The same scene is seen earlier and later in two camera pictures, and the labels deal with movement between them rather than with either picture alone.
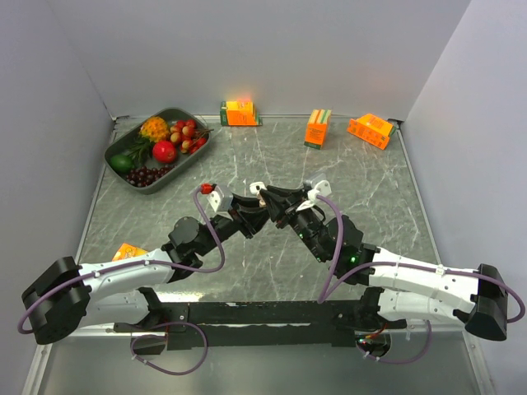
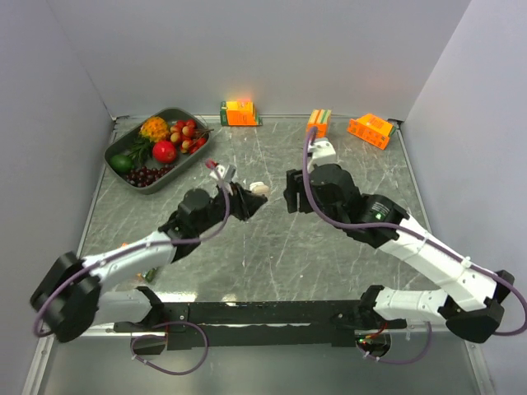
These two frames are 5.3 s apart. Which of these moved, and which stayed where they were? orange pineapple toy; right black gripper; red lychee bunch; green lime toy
Moved: right black gripper
Stayed: orange pineapple toy; red lychee bunch; green lime toy
